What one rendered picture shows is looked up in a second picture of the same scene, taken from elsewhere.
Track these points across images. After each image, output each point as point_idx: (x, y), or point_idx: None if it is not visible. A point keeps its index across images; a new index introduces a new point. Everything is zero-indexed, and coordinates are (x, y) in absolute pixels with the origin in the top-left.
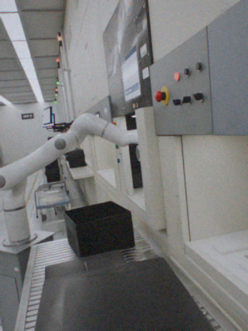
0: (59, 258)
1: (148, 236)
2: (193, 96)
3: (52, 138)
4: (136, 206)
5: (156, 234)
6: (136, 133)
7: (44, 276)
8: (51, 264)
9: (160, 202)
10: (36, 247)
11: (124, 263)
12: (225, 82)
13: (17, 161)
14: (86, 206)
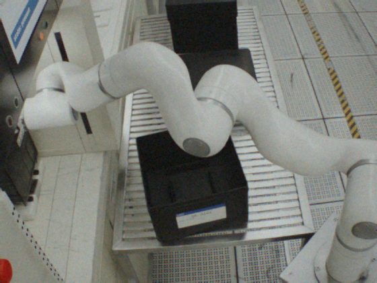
0: (258, 175)
1: (117, 193)
2: None
3: (243, 71)
4: (95, 248)
5: (109, 173)
6: (71, 63)
7: (256, 79)
8: (266, 163)
9: None
10: (302, 219)
11: (188, 3)
12: None
13: (343, 138)
14: (201, 197)
